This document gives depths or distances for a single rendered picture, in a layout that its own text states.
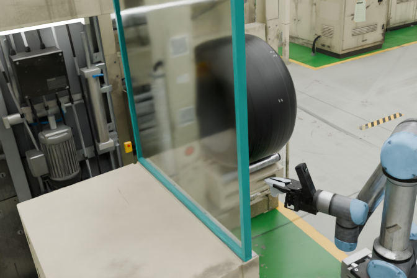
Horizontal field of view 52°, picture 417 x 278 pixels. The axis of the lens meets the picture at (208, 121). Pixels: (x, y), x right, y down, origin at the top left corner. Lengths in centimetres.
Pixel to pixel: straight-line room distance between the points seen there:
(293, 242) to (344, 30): 409
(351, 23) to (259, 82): 490
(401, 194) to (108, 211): 82
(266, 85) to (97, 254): 98
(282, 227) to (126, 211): 203
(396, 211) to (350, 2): 523
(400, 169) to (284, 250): 171
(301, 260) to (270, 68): 145
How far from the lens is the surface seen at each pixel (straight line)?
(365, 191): 157
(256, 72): 171
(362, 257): 190
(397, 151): 127
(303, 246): 293
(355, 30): 662
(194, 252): 99
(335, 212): 148
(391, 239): 146
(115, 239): 106
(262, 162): 198
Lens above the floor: 192
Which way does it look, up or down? 25 degrees down
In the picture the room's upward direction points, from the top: 4 degrees counter-clockwise
